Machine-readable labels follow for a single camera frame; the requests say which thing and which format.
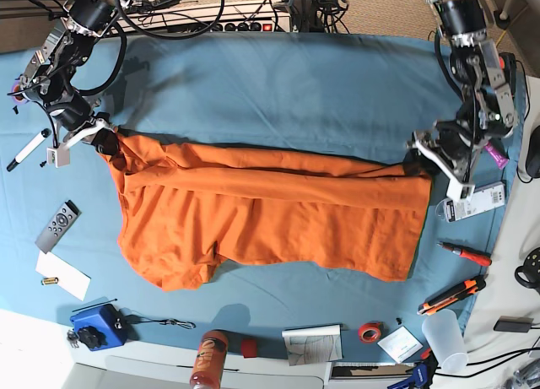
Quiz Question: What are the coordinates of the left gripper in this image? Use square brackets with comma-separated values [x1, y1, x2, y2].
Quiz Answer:
[402, 129, 485, 200]

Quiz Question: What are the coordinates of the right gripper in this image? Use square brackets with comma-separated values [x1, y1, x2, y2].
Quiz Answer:
[46, 112, 119, 168]

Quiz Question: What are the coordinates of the orange t-shirt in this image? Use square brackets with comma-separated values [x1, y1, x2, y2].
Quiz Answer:
[106, 135, 432, 291]

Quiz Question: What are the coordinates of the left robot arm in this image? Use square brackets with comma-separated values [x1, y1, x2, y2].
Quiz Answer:
[408, 0, 519, 202]

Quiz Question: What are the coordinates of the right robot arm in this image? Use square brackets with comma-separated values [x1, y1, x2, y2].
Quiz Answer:
[8, 0, 127, 168]

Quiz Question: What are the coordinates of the black white marker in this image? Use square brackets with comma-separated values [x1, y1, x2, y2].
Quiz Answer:
[6, 128, 51, 172]

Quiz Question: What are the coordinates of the blue table cloth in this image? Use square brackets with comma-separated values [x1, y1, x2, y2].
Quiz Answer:
[1, 33, 504, 362]

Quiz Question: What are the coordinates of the purple glue tube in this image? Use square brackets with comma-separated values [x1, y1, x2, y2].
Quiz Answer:
[484, 142, 509, 170]

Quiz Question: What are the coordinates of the purple tape roll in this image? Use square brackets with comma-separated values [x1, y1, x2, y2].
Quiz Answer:
[9, 82, 28, 105]

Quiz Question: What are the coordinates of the grey remote control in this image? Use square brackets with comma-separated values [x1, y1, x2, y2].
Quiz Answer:
[35, 200, 80, 253]

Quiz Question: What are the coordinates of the red screwdriver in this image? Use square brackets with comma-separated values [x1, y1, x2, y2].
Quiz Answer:
[438, 241, 492, 267]

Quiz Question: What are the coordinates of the orange black utility knife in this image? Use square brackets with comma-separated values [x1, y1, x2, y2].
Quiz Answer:
[417, 275, 486, 316]

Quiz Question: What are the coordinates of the white paper card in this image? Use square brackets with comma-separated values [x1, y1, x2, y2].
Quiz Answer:
[35, 251, 91, 300]

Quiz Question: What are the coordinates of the orange black table clamp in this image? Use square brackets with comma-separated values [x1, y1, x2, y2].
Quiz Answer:
[499, 51, 516, 96]

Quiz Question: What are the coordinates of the small AA battery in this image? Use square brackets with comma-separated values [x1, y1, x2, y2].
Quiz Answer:
[40, 278, 59, 286]

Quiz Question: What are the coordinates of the clear plastic cup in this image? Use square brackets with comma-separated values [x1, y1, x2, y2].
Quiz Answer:
[422, 309, 468, 374]

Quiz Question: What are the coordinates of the red tape roll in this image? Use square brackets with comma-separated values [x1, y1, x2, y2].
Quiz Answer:
[358, 321, 384, 343]

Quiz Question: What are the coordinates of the white square card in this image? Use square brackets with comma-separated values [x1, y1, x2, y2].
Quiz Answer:
[377, 326, 423, 364]

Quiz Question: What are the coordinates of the white power strip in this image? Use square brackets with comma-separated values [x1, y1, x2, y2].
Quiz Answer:
[127, 0, 293, 34]

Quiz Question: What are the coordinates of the blue clamp box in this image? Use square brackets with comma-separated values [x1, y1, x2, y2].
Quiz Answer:
[70, 304, 128, 352]

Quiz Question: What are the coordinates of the black power adapter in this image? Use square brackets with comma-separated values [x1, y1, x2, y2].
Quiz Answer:
[493, 316, 533, 333]

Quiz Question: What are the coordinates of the spiral notebook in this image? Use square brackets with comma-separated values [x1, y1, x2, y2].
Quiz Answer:
[282, 324, 343, 366]

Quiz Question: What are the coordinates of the blue bar clamp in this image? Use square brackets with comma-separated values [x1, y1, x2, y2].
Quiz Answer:
[388, 348, 439, 389]

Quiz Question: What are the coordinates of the orange drink bottle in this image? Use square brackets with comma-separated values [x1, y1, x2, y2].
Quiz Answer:
[189, 330, 229, 389]

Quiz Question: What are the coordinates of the small red block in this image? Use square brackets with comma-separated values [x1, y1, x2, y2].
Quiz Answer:
[240, 338, 257, 359]

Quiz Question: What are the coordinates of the black lanyard with carabiner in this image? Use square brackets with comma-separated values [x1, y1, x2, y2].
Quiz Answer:
[126, 314, 197, 330]

